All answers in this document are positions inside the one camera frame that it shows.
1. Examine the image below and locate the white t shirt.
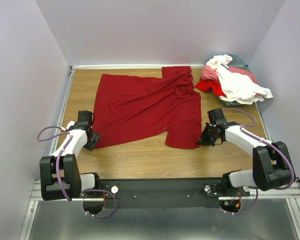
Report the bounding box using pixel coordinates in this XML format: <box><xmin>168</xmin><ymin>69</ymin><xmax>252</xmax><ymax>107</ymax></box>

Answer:
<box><xmin>204</xmin><ymin>54</ymin><xmax>273</xmax><ymax>105</ymax></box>

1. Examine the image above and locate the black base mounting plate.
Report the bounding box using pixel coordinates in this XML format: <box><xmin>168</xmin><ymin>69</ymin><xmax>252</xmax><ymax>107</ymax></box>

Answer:
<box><xmin>82</xmin><ymin>176</ymin><xmax>251</xmax><ymax>216</ymax></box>

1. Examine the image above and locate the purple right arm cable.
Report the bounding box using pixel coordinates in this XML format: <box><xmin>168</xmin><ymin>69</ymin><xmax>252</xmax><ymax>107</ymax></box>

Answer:
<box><xmin>222</xmin><ymin>108</ymin><xmax>295</xmax><ymax>216</ymax></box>

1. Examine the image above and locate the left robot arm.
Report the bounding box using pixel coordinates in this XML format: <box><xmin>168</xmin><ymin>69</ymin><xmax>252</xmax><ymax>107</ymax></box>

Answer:
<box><xmin>37</xmin><ymin>120</ymin><xmax>101</xmax><ymax>202</ymax></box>

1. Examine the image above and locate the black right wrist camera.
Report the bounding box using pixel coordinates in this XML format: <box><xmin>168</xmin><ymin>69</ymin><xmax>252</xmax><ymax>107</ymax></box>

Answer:
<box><xmin>207</xmin><ymin>108</ymin><xmax>227</xmax><ymax>125</ymax></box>

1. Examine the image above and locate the aluminium frame extrusion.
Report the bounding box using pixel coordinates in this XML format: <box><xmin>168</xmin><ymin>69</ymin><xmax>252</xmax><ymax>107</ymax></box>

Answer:
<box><xmin>218</xmin><ymin>177</ymin><xmax>300</xmax><ymax>201</ymax></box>

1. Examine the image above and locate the dark red t shirt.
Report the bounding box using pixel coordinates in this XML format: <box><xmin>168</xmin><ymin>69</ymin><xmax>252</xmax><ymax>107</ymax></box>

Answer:
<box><xmin>92</xmin><ymin>66</ymin><xmax>202</xmax><ymax>149</ymax></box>

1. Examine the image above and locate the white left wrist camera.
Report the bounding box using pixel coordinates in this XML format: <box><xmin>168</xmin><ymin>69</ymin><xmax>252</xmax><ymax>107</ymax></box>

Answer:
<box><xmin>60</xmin><ymin>120</ymin><xmax>76</xmax><ymax>132</ymax></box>

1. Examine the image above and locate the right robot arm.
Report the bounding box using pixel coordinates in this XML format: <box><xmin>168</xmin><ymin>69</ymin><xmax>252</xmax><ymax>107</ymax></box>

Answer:
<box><xmin>198</xmin><ymin>121</ymin><xmax>295</xmax><ymax>196</ymax></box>

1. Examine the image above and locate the pink t shirt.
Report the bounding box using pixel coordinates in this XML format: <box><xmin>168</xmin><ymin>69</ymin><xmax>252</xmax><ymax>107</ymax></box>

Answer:
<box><xmin>201</xmin><ymin>66</ymin><xmax>258</xmax><ymax>85</ymax></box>

